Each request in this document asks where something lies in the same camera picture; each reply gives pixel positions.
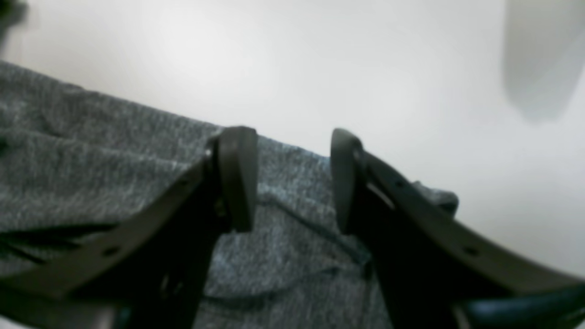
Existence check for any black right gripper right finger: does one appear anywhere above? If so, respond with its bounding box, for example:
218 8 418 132
330 128 585 329

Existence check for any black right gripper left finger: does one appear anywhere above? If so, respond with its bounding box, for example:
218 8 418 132
1 126 258 329

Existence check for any grey t-shirt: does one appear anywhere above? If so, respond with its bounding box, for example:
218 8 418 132
0 62 460 329

